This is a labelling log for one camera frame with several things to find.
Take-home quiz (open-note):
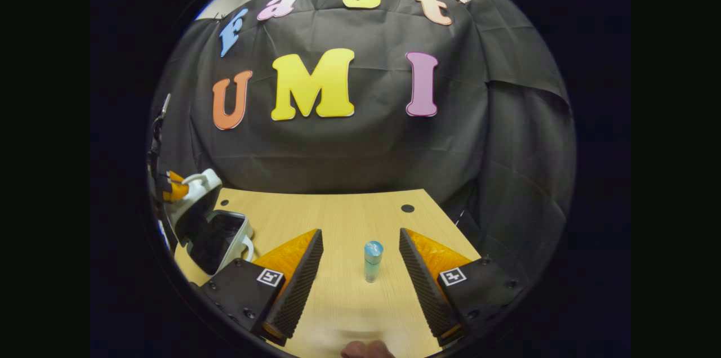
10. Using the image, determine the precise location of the black backdrop cloth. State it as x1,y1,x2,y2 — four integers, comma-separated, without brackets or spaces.
149,0,576,291

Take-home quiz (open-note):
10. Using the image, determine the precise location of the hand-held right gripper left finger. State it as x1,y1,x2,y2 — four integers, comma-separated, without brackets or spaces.
200,229,324,347

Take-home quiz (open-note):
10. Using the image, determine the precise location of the white suitcase with handles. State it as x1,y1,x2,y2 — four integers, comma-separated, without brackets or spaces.
167,168,255,277

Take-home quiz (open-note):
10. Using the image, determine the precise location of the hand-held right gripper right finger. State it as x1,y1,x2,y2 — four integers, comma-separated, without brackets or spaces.
399,227,527,347

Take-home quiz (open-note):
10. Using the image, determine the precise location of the blue capped skin care bottle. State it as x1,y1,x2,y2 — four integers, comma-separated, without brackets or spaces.
363,240,385,284

